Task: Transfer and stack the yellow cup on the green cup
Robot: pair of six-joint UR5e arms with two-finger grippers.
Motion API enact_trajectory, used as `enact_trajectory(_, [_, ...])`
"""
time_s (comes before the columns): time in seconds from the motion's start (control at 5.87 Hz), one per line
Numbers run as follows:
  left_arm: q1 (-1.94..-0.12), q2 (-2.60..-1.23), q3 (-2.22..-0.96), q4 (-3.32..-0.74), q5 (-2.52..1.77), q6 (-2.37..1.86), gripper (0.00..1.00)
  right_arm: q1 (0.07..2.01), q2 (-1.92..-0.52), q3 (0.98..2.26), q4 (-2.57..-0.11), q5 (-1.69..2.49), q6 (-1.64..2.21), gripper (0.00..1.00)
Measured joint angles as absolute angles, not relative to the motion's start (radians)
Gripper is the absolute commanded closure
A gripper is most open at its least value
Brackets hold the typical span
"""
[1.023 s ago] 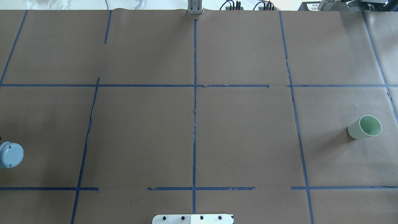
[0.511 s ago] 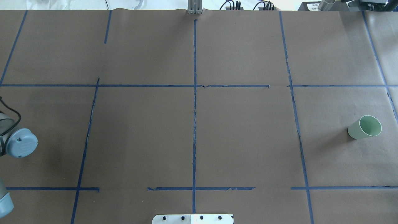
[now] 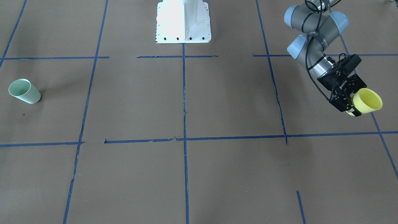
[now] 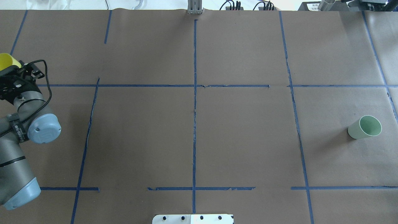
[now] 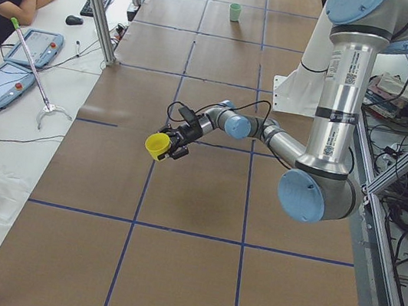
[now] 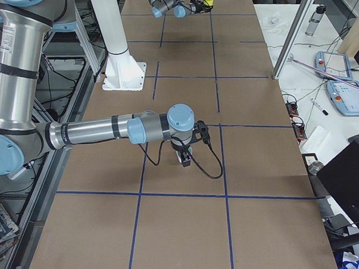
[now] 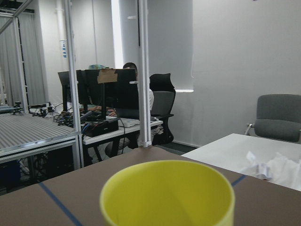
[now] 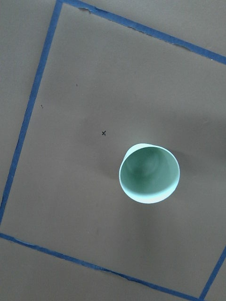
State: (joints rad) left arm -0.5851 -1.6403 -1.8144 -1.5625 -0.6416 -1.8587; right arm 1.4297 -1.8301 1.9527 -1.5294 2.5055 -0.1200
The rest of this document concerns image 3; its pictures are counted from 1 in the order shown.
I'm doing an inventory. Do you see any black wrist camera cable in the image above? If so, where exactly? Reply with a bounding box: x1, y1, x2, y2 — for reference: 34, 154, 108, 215
305, 0, 347, 100

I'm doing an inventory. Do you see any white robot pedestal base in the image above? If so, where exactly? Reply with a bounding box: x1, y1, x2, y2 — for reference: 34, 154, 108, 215
155, 0, 212, 44

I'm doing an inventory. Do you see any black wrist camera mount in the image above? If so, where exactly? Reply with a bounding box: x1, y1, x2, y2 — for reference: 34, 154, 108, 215
330, 54, 362, 76

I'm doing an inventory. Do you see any light green plastic cup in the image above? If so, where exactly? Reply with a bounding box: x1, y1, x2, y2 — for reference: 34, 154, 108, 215
8, 78, 42, 104

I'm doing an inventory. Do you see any yellow plastic cup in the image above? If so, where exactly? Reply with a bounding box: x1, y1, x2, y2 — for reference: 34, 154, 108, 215
351, 88, 383, 115

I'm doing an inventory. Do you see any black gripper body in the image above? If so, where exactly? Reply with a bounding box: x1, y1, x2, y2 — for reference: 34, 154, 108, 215
317, 69, 367, 112

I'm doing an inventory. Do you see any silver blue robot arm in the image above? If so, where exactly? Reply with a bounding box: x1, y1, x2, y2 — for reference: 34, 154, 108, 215
284, 0, 372, 117

